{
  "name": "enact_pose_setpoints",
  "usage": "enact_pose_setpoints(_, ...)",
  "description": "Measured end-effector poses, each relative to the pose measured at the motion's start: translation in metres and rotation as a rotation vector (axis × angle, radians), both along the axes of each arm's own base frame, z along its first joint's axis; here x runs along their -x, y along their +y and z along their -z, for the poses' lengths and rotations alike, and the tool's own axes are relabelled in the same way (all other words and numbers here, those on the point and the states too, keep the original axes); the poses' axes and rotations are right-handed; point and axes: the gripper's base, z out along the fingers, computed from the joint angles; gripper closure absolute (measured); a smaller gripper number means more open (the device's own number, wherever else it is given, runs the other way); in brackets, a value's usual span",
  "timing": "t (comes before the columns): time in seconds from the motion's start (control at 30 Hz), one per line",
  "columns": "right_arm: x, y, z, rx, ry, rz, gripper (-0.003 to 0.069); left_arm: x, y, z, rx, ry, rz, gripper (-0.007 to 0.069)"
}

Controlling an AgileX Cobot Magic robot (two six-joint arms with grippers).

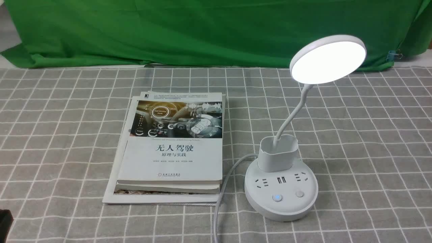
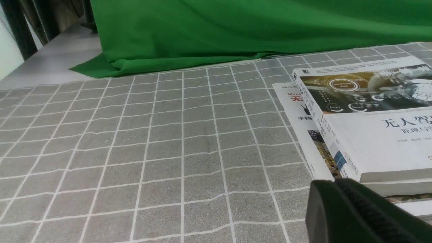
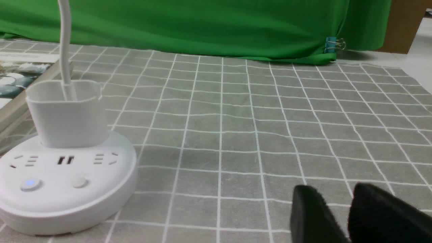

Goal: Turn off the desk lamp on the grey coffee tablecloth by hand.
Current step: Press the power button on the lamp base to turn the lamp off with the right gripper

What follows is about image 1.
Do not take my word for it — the green backdrop cloth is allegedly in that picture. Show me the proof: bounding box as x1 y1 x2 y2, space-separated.
1 0 431 71

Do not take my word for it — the large white bottom magazine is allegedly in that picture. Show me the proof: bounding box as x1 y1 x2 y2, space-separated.
102 91 226 206

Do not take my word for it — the white desk lamp with sockets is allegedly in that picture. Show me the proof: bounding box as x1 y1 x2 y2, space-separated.
244 34 367 222

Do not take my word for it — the blue binder clip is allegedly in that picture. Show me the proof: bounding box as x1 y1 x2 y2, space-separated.
386 50 404 62

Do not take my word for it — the black object at corner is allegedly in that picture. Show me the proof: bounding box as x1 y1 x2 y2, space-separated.
0 209 14 243

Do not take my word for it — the white self-driving textbook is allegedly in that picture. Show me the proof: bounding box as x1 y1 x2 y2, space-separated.
117 92 225 184

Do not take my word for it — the grey lamp power cable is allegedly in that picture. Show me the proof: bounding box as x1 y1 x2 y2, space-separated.
211 154 259 243

